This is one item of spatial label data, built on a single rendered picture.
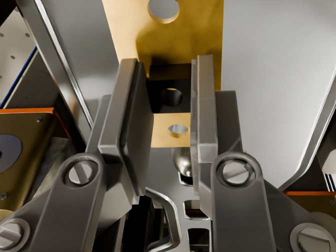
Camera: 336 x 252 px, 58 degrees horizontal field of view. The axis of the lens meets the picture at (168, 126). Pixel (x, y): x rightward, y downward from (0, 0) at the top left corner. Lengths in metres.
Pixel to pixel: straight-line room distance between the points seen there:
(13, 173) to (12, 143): 0.04
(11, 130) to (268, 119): 0.26
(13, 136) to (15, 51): 0.34
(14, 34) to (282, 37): 0.52
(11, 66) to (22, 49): 0.06
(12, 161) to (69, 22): 0.16
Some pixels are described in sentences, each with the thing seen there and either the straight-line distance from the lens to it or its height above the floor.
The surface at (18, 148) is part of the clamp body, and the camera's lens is 0.34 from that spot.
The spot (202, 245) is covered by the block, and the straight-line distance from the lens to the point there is 0.56.
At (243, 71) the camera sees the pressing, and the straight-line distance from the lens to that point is 0.23.
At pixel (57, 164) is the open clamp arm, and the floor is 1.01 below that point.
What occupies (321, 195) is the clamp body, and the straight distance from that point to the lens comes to 0.55.
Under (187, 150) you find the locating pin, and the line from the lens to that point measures 0.24.
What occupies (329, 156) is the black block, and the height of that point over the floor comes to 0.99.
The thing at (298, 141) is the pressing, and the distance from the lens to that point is 0.30.
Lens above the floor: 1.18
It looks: 41 degrees down
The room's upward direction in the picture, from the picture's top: 175 degrees counter-clockwise
